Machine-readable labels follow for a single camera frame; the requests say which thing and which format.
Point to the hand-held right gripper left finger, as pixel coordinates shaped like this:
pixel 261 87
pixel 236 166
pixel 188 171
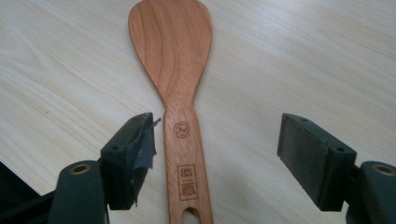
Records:
pixel 124 168

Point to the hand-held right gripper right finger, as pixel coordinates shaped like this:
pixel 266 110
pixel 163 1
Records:
pixel 314 165

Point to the wooden rice spatula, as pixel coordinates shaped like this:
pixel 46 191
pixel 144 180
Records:
pixel 177 93

